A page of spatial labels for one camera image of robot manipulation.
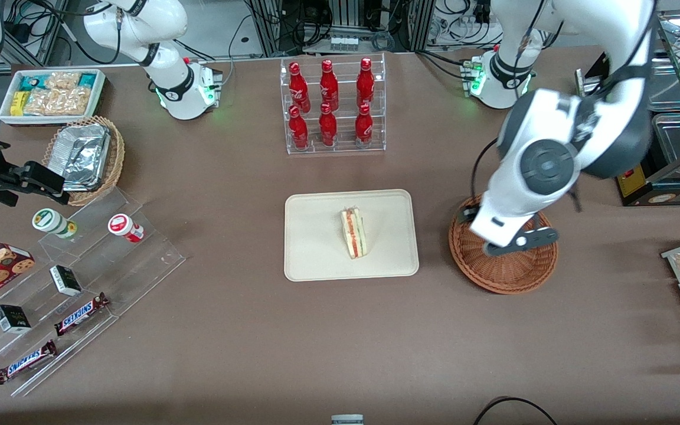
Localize triangular sandwich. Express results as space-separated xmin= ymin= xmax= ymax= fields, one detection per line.
xmin=341 ymin=207 xmax=369 ymax=260

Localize round brown wicker basket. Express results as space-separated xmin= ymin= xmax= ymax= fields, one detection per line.
xmin=449 ymin=194 xmax=558 ymax=295

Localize oval light wicker basket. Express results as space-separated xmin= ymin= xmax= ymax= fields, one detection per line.
xmin=42 ymin=115 xmax=126 ymax=207

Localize beige rectangular serving tray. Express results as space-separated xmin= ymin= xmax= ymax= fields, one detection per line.
xmin=284 ymin=189 xmax=420 ymax=282

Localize green lidded snack cup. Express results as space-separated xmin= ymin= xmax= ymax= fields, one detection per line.
xmin=32 ymin=208 xmax=78 ymax=240

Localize stacked foil containers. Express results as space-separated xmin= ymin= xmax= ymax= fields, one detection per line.
xmin=58 ymin=123 xmax=111 ymax=191

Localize white rectangular snack bin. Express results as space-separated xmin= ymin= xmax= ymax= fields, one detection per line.
xmin=0 ymin=68 xmax=107 ymax=127

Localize large clear bag of crackers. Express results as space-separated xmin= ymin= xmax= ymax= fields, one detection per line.
xmin=24 ymin=87 xmax=91 ymax=116

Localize small dark green box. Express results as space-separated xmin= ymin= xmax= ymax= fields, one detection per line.
xmin=50 ymin=265 xmax=83 ymax=297
xmin=0 ymin=305 xmax=32 ymax=335

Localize red lidded snack cup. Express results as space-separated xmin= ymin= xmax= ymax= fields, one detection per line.
xmin=108 ymin=214 xmax=146 ymax=244

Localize small clear bag of crackers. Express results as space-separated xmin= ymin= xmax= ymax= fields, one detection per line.
xmin=45 ymin=71 xmax=81 ymax=90

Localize clear acrylic stepped stand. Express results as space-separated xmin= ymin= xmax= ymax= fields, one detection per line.
xmin=0 ymin=186 xmax=187 ymax=398

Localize brown Snickers bar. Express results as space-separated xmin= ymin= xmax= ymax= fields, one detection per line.
xmin=0 ymin=339 xmax=58 ymax=385
xmin=54 ymin=292 xmax=110 ymax=337

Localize black food warmer cabinet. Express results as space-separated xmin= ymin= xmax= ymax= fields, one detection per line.
xmin=575 ymin=11 xmax=680 ymax=207

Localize red cola bottle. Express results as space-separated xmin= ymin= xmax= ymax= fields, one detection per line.
xmin=289 ymin=61 xmax=311 ymax=113
xmin=319 ymin=59 xmax=339 ymax=112
xmin=289 ymin=105 xmax=309 ymax=150
xmin=355 ymin=103 xmax=374 ymax=148
xmin=319 ymin=103 xmax=338 ymax=147
xmin=357 ymin=57 xmax=375 ymax=108

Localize clear acrylic bottle rack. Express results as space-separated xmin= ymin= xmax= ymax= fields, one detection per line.
xmin=280 ymin=52 xmax=387 ymax=155

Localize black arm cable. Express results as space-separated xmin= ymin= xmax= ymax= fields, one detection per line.
xmin=471 ymin=0 xmax=655 ymax=213

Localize black looped cable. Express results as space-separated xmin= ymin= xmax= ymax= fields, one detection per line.
xmin=473 ymin=396 xmax=560 ymax=425

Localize aluminium frame rack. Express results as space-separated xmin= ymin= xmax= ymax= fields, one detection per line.
xmin=246 ymin=0 xmax=442 ymax=57

